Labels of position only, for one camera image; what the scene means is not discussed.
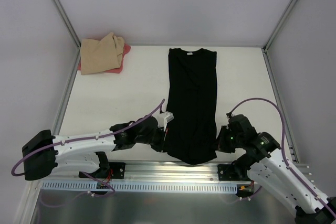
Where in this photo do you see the black t shirt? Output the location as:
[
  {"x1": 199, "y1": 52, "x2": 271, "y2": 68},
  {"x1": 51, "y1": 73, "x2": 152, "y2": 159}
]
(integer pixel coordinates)
[{"x1": 165, "y1": 48, "x2": 217, "y2": 165}]

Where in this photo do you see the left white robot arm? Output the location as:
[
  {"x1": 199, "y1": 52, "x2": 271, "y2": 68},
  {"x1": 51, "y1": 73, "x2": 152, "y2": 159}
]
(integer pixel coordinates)
[{"x1": 22, "y1": 116, "x2": 167, "y2": 181}]

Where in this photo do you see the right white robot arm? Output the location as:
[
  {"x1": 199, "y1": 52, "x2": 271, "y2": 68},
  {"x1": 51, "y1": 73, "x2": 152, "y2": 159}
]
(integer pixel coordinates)
[{"x1": 217, "y1": 114, "x2": 335, "y2": 223}]

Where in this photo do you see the red folded t shirt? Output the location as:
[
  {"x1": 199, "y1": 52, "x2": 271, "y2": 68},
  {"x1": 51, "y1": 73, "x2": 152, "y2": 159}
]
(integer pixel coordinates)
[{"x1": 77, "y1": 43, "x2": 131, "y2": 75}]

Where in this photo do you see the beige folded t shirt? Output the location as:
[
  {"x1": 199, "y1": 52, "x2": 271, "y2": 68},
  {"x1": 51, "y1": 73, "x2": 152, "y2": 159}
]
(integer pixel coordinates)
[{"x1": 80, "y1": 32, "x2": 125, "y2": 75}]

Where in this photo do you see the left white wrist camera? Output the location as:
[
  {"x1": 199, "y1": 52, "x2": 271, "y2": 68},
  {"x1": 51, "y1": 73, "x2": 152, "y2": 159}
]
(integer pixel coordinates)
[{"x1": 156, "y1": 111, "x2": 174, "y2": 131}]

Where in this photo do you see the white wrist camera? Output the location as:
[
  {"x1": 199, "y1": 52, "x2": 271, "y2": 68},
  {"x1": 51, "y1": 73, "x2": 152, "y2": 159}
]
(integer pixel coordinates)
[
  {"x1": 226, "y1": 112, "x2": 235, "y2": 119},
  {"x1": 156, "y1": 111, "x2": 174, "y2": 131}
]

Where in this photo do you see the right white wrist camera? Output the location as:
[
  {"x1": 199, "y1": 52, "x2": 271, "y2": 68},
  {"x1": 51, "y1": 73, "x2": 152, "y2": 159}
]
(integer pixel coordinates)
[{"x1": 226, "y1": 112, "x2": 235, "y2": 119}]

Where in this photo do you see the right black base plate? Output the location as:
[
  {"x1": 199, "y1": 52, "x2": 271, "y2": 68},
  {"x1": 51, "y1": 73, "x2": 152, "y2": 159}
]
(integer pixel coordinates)
[{"x1": 217, "y1": 164, "x2": 250, "y2": 181}]

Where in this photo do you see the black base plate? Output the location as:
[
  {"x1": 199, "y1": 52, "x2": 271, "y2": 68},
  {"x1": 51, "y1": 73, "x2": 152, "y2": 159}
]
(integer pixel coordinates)
[
  {"x1": 217, "y1": 164, "x2": 250, "y2": 181},
  {"x1": 88, "y1": 162, "x2": 125, "y2": 179}
]

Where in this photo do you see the front aluminium rail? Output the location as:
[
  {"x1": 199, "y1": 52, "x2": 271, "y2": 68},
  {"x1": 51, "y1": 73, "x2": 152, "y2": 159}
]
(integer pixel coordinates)
[{"x1": 30, "y1": 157, "x2": 314, "y2": 184}]

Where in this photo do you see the white slotted cable duct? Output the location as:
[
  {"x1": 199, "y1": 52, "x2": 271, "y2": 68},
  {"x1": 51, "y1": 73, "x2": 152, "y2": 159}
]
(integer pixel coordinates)
[{"x1": 41, "y1": 180, "x2": 238, "y2": 194}]

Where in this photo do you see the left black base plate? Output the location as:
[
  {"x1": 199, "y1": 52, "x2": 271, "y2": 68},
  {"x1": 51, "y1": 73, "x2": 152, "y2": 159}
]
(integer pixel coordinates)
[{"x1": 88, "y1": 162, "x2": 125, "y2": 179}]

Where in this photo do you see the left side aluminium rail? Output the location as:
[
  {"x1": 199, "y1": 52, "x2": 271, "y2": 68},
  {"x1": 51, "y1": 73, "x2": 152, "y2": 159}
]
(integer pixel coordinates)
[{"x1": 50, "y1": 49, "x2": 80, "y2": 134}]

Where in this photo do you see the right aluminium frame post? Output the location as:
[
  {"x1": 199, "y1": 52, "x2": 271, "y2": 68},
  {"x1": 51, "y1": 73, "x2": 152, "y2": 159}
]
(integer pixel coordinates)
[{"x1": 263, "y1": 0, "x2": 300, "y2": 52}]

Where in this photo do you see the aluminium frame post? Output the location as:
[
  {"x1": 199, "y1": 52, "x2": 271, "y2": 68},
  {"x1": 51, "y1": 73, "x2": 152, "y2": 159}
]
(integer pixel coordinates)
[
  {"x1": 51, "y1": 0, "x2": 81, "y2": 48},
  {"x1": 263, "y1": 0, "x2": 300, "y2": 52}
]

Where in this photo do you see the left aluminium frame post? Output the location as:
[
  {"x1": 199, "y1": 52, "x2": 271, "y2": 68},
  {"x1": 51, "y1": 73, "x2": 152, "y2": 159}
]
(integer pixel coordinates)
[{"x1": 51, "y1": 0, "x2": 81, "y2": 48}]

